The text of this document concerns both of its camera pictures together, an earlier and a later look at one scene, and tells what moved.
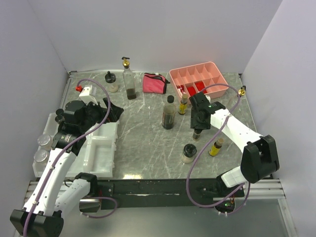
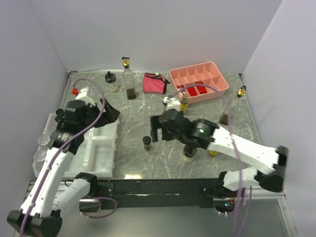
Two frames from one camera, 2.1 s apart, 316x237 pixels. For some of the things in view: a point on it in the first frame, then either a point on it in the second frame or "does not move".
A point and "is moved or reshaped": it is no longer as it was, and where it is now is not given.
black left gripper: (114, 113) does not move
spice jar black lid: (59, 119) does not move
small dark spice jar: (196, 134) is moved or reshaped
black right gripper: (194, 124) to (155, 124)
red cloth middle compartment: (191, 90) does not move
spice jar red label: (59, 111) does not move
